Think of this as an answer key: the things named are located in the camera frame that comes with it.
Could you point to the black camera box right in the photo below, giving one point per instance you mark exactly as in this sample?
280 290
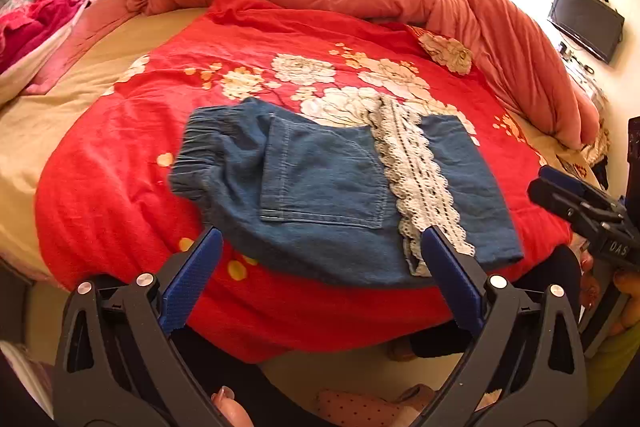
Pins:
633 158

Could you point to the left hand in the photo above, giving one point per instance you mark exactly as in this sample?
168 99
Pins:
233 411

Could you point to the right hand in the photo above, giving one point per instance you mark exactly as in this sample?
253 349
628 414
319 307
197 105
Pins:
626 282

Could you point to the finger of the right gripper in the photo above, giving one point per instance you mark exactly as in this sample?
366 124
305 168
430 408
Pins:
563 210
558 186

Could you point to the magenta patterned pillow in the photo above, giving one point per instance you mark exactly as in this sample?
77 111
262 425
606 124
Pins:
27 24

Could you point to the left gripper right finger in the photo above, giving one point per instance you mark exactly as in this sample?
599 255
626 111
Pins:
525 365

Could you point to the blue denim lace-trimmed pants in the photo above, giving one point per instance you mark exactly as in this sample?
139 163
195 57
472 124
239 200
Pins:
343 205

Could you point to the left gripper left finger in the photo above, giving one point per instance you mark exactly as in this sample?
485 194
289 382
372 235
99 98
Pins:
117 364

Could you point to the black wall television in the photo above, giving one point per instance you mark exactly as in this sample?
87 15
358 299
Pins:
593 24

